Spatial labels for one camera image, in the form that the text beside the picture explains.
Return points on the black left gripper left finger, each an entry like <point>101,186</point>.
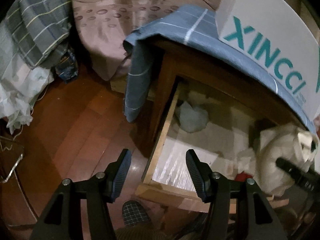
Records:
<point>115,175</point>

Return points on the white crumpled cloth pile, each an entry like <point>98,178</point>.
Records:
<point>20,88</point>

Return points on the blue checked cloth cover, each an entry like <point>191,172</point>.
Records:
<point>191,28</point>

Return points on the red garment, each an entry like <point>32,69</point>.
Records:
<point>243,176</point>

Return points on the grey plaid blanket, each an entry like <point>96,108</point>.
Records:
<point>39,29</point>

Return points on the white lace underwear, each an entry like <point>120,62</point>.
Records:
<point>289,142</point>

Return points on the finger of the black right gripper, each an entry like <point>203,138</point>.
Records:
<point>308,181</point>

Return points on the brown wooden nightstand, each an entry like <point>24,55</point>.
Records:
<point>173,62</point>

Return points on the dark blue snack packet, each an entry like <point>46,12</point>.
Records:
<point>67,69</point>

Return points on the white box teal lettering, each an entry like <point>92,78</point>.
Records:
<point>274,36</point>

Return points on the checked slipper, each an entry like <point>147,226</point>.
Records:
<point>133,213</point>

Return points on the pink dotted bed sheet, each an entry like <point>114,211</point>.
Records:
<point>103,25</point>

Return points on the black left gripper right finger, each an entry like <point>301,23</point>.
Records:
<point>201,175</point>

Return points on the pale blue crumpled garment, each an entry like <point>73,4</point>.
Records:
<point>191,119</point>

